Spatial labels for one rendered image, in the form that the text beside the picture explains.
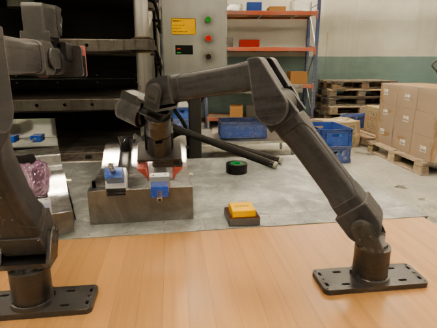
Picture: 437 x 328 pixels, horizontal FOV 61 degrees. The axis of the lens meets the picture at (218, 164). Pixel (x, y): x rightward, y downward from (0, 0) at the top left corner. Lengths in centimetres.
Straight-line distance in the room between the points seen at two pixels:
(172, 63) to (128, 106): 93
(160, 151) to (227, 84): 24
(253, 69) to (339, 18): 736
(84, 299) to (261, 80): 48
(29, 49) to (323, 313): 63
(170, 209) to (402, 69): 779
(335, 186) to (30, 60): 55
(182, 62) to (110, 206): 96
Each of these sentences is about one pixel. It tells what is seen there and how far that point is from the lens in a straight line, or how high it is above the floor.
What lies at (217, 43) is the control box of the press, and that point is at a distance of 178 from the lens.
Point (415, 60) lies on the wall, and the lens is 863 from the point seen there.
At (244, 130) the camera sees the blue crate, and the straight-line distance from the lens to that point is 471.
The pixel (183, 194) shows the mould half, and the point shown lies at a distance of 95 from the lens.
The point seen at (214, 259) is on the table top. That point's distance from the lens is 80.
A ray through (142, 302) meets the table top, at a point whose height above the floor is 80.
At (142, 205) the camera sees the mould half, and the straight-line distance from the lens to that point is 96.
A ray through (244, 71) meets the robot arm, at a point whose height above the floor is 118.
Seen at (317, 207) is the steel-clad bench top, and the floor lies 80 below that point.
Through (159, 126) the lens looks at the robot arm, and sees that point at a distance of 81.
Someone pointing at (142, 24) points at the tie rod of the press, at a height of 134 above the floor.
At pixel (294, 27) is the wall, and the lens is 777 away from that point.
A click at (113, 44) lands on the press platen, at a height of 127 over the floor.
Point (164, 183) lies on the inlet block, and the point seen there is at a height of 90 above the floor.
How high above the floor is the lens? 120
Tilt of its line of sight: 15 degrees down
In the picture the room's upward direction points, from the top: straight up
